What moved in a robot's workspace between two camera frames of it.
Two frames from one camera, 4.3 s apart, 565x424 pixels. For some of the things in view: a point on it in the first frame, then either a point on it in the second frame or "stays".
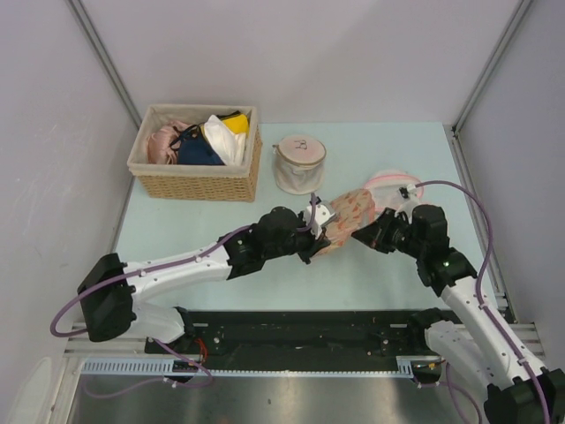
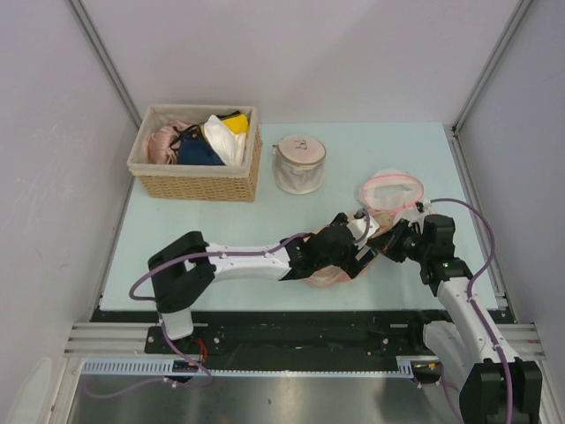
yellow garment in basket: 237,124 stays
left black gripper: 312,245 → 350,264
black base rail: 267,335 stays
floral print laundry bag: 354,209 → 330,276
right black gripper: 375,233 stays
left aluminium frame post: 81,13 stays
